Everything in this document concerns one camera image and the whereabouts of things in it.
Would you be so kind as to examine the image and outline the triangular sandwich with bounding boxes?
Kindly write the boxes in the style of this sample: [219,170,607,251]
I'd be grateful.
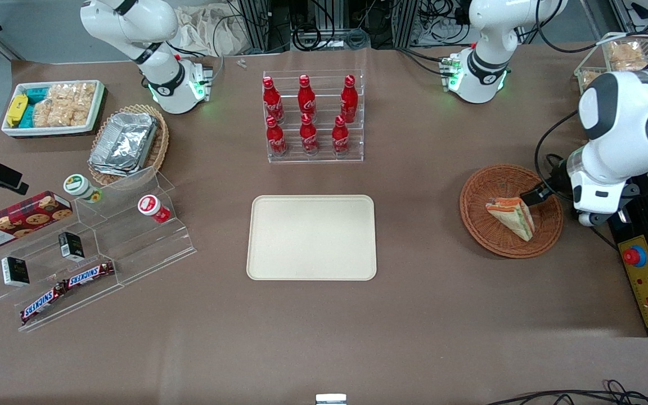
[485,197,536,242]

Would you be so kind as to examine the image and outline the round brown wicker basket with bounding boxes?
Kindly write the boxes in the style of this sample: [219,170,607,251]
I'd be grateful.
[459,164,564,259]

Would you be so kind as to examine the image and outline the beige plastic tray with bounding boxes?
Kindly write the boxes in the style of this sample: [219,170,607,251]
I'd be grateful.
[246,195,377,281]

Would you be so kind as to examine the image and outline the foil tray in basket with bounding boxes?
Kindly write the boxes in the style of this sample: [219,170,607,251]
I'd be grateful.
[88,103,170,187]

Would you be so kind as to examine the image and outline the red emergency stop button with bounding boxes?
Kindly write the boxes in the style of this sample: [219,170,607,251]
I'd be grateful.
[623,245,647,267]

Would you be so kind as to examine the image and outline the bagged fried snack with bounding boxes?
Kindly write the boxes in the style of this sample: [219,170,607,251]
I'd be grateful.
[607,40,646,71]
[579,70,606,92]

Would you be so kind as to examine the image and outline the red cola bottle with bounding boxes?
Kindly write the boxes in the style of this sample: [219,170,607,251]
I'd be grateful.
[299,113,320,156]
[298,74,317,119]
[331,115,351,156]
[340,74,359,124]
[265,115,289,158]
[262,76,285,124]

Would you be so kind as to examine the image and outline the clear acrylic bottle rack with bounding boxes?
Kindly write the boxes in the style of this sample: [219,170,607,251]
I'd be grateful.
[262,69,365,164]

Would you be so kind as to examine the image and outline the beige cloth bag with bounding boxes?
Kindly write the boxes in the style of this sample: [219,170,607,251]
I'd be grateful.
[173,4,253,57]

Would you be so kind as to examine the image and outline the red lid yogurt cup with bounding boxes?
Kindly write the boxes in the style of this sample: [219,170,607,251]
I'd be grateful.
[137,194,172,224]

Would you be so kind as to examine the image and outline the clear acrylic step display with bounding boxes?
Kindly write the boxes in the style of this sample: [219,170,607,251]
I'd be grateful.
[0,165,197,333]

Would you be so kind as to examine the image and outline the stacked aluminium foil containers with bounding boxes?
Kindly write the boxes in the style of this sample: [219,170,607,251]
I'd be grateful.
[88,112,159,177]

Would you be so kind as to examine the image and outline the white rectangular plastic bin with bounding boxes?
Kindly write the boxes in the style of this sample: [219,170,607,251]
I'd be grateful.
[1,79,106,138]

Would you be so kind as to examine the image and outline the brown snickers bar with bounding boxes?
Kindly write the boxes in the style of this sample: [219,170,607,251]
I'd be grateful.
[20,282,68,326]
[65,261,116,289]

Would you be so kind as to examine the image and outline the green lid yogurt cup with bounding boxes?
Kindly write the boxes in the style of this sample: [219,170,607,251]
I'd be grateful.
[63,173,103,204]

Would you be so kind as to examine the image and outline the small black white box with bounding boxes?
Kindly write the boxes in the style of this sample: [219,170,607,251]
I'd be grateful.
[58,231,86,263]
[1,256,31,288]

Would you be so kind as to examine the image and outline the clear bag of rice crackers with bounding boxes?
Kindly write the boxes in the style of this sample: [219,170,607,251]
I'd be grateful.
[32,101,95,128]
[47,83,97,107]

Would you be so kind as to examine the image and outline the red tartan cookie box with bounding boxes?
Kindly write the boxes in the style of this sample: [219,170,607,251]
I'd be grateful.
[0,191,74,253]

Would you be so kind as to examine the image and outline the yellow snack pack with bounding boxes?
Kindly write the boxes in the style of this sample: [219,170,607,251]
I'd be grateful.
[6,94,29,128]

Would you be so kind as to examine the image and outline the white wire rack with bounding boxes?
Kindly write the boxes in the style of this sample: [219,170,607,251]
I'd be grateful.
[574,33,648,96]

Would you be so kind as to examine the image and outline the black floor cables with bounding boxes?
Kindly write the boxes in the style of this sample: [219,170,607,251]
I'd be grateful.
[486,379,648,405]

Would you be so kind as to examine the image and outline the aluminium frame post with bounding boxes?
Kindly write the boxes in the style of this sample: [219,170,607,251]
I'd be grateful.
[393,0,420,48]
[238,0,272,52]

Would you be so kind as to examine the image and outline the coiled grey cable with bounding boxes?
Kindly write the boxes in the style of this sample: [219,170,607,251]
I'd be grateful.
[345,28,371,50]

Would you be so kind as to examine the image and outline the coiled black cable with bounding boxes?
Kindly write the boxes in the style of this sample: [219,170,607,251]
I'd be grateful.
[292,21,323,52]

